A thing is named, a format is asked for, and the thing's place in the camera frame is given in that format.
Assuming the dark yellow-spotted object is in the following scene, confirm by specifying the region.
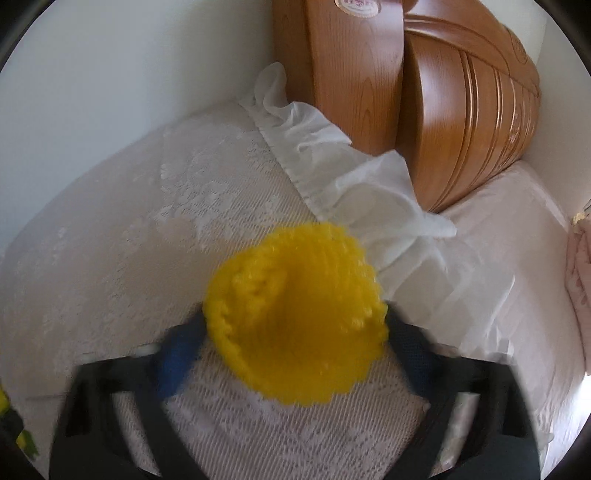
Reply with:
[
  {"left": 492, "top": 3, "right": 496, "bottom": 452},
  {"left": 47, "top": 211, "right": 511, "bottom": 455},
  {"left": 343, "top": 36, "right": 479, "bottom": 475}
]
[{"left": 0, "top": 383, "right": 40, "bottom": 460}]

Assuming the brown wooden headboard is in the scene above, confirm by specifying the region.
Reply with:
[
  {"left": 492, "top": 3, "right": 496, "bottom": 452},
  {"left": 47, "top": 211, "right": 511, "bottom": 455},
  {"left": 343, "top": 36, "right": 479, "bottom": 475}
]
[{"left": 271, "top": 0, "right": 542, "bottom": 214}]

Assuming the oval headboard sticker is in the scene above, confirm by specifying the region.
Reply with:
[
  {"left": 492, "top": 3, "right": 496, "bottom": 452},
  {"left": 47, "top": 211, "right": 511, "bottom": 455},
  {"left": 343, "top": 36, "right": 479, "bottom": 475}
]
[{"left": 335, "top": 0, "right": 386, "bottom": 18}]

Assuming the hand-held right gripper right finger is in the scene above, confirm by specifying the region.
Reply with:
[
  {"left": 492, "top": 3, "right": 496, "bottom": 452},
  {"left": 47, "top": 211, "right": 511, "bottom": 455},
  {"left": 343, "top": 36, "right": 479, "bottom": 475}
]
[{"left": 387, "top": 313, "right": 542, "bottom": 480}]

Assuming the white lace tablecloth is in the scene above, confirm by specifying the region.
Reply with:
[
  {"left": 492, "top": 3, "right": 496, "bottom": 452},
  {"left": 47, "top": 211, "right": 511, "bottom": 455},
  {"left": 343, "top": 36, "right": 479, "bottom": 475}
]
[{"left": 0, "top": 62, "right": 518, "bottom": 480}]

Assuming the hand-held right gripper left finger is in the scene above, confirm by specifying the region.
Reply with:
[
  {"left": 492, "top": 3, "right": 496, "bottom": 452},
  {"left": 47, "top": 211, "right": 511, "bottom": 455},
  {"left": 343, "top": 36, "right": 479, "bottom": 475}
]
[{"left": 48, "top": 314, "right": 209, "bottom": 480}]

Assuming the yellow crochet piece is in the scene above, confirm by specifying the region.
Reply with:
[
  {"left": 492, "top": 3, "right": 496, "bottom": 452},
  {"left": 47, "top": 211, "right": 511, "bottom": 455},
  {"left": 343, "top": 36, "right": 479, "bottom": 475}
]
[{"left": 203, "top": 222, "right": 389, "bottom": 408}]

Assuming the bed with pink sheet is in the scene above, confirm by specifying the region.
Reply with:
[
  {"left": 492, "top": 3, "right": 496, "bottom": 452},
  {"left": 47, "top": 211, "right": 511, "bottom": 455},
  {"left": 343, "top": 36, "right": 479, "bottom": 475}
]
[{"left": 438, "top": 161, "right": 589, "bottom": 467}]

